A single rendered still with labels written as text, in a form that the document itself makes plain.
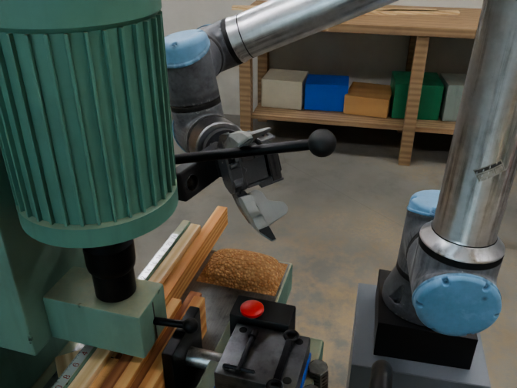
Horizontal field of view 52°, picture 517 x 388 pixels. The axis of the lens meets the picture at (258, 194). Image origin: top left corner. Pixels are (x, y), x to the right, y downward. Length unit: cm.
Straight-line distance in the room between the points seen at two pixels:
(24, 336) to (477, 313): 73
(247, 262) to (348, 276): 153
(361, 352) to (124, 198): 87
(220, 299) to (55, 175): 44
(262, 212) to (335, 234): 193
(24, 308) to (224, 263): 35
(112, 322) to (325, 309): 161
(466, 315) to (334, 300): 129
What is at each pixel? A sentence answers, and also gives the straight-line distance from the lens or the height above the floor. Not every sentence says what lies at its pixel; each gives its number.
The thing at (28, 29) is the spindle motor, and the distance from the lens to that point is 48.
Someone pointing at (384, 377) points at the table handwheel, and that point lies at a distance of 72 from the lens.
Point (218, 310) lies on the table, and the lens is 86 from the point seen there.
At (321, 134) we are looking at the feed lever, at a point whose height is 123.
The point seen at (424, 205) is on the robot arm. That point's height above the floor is 92.
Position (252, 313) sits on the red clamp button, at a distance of 67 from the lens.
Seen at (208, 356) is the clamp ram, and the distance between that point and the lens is 71.
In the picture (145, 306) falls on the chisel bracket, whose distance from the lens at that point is 68.
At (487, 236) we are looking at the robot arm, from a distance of 99.
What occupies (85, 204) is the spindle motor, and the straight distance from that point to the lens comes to 54.
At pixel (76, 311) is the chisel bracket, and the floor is 102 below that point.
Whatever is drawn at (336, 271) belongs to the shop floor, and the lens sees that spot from 243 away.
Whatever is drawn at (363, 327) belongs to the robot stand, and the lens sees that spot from 137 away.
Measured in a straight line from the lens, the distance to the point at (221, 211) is 103.
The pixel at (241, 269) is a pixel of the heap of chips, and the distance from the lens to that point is 90.
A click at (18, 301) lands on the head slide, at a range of 70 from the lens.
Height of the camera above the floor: 148
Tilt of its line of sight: 29 degrees down
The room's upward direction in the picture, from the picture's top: straight up
